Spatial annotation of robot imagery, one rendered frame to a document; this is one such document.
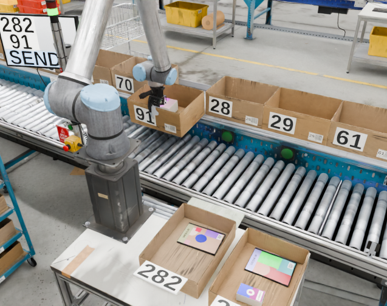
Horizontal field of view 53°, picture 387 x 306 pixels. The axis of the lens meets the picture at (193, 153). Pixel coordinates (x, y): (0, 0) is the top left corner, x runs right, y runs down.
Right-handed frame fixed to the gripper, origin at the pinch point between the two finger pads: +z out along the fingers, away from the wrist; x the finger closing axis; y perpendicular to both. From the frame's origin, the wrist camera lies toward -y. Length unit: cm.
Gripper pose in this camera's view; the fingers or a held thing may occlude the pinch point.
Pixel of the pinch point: (153, 116)
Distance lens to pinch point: 236.2
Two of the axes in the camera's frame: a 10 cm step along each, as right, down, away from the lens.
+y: 8.7, 2.7, -4.2
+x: 5.0, -4.0, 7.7
